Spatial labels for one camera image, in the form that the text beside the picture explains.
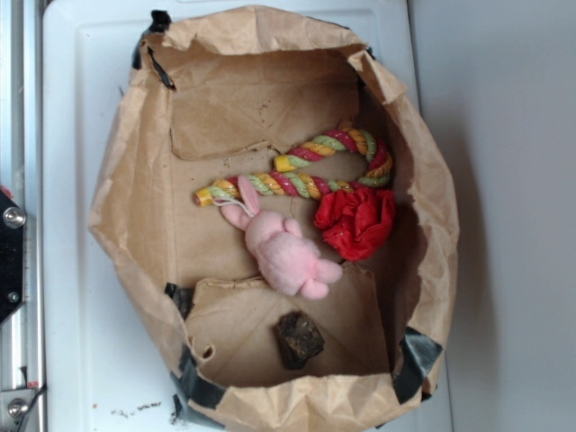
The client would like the dark rough rock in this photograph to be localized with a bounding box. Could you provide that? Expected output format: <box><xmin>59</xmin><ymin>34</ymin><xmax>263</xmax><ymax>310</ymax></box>
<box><xmin>274</xmin><ymin>311</ymin><xmax>325</xmax><ymax>370</ymax></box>

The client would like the black metal bracket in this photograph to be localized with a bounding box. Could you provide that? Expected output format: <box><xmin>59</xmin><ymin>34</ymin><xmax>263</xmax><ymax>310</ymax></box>
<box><xmin>0</xmin><ymin>186</ymin><xmax>26</xmax><ymax>324</ymax></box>

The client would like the twisted multicolour rope toy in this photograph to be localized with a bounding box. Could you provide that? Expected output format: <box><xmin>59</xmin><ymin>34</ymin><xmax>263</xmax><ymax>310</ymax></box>
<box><xmin>193</xmin><ymin>128</ymin><xmax>394</xmax><ymax>209</ymax></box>

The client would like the pink plush bunny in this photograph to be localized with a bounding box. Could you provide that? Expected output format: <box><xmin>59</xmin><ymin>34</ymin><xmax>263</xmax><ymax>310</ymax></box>
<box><xmin>220</xmin><ymin>175</ymin><xmax>343</xmax><ymax>300</ymax></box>

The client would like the brown paper bag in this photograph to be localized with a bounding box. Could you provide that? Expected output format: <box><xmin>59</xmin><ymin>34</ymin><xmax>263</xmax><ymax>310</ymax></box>
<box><xmin>90</xmin><ymin>5</ymin><xmax>459</xmax><ymax>431</ymax></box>

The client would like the red crumpled tissue paper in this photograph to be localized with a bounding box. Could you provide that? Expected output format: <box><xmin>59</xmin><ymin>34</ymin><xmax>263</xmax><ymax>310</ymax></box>
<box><xmin>314</xmin><ymin>188</ymin><xmax>396</xmax><ymax>261</ymax></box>

